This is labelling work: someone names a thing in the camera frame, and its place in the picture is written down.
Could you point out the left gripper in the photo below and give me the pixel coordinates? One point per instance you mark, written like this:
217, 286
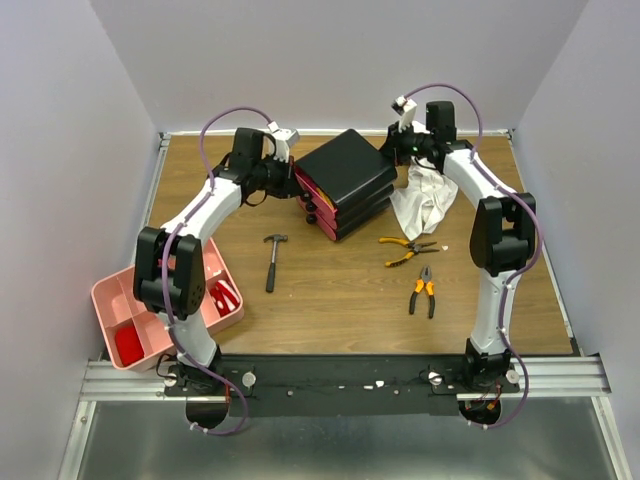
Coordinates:
290, 185

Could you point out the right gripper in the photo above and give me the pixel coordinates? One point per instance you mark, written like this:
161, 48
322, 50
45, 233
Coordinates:
392, 146

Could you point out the pink top drawer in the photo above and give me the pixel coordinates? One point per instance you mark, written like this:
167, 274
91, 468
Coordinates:
306, 183

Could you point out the black drawer cabinet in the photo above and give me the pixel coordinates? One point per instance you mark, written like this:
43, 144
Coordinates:
355, 175

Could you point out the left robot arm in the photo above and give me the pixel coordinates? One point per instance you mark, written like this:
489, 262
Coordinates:
169, 272

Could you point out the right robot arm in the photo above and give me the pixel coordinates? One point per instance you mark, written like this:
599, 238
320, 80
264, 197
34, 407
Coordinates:
503, 236

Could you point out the pink middle drawer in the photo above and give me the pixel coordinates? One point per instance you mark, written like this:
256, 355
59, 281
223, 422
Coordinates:
319, 208

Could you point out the white cloth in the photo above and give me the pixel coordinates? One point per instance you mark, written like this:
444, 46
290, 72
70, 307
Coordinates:
422, 205

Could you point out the red white item in tray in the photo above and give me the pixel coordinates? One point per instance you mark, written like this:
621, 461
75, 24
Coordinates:
225, 298

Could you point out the pink compartment tray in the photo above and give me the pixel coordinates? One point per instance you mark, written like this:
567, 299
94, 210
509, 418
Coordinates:
115, 306

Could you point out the red block in tray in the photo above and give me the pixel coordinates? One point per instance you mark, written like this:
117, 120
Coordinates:
128, 345

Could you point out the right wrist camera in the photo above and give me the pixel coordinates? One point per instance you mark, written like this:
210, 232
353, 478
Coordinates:
406, 109

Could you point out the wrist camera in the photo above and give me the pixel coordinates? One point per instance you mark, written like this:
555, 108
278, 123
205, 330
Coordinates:
281, 141
406, 109

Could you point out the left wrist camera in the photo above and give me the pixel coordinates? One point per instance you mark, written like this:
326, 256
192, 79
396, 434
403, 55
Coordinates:
281, 141

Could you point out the black handled hammer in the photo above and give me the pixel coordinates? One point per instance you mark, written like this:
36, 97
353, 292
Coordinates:
275, 239

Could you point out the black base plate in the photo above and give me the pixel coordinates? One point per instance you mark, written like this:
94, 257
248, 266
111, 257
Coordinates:
332, 385

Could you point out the aluminium rail frame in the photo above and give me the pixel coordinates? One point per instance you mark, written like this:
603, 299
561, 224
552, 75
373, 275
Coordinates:
351, 297

